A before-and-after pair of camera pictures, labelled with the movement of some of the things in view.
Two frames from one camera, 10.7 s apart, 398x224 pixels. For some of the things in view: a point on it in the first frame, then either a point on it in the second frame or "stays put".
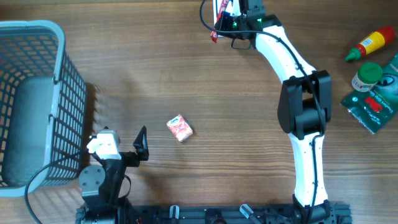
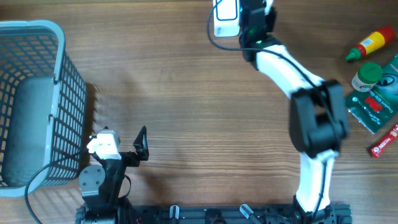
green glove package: [374, 108] stays put
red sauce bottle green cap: [374, 42] stays put
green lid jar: [368, 74] stays put
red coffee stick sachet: [214, 35] → [376, 149]
